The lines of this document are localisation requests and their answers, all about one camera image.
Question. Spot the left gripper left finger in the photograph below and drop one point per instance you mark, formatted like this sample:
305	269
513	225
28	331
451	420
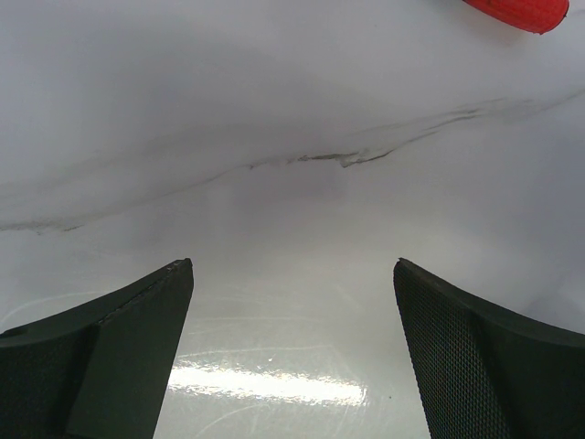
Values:
100	369

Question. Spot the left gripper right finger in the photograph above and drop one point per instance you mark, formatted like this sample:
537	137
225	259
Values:
484	371

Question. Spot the red handled screwdriver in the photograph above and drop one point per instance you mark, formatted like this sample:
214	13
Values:
534	16

